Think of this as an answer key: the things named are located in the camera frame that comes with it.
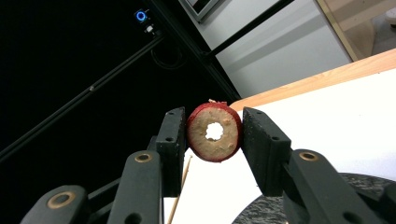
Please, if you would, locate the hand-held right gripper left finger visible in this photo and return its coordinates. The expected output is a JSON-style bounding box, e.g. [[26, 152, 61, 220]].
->
[[154, 106, 187, 198]]

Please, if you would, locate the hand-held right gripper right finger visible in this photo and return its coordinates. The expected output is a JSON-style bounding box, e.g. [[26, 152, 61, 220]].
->
[[241, 106, 294, 198]]

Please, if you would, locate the red hawthorn ring slice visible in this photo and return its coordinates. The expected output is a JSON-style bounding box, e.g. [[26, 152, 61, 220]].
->
[[186, 99, 244, 163]]

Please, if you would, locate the thin wooden skewer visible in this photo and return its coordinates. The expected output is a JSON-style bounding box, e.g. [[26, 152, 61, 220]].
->
[[166, 155, 193, 224]]

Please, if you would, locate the round black plate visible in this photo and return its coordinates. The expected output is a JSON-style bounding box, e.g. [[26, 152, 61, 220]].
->
[[231, 172, 396, 224]]

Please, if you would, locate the white board table cover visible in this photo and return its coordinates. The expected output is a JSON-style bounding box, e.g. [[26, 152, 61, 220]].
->
[[163, 67, 396, 224]]

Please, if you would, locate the wooden table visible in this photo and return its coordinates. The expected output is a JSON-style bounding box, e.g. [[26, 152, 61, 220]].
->
[[229, 48, 396, 113]]

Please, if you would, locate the grey framed panel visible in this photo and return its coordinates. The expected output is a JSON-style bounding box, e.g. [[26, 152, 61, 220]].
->
[[178, 0, 220, 22]]

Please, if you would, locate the light wooden desk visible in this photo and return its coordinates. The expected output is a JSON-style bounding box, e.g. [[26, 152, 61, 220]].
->
[[315, 0, 396, 63]]

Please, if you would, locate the black slanted frame brace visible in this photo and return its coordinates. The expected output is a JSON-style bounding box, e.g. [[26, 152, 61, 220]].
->
[[144, 0, 241, 101]]

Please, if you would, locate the long black frame bar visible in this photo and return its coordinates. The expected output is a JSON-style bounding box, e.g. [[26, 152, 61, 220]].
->
[[0, 33, 164, 164]]

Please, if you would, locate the black horizontal frame bar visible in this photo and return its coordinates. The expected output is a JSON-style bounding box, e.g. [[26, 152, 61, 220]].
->
[[204, 0, 296, 62]]

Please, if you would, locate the black device with blue ring light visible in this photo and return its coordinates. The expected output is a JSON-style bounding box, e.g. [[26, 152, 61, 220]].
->
[[134, 7, 163, 35]]

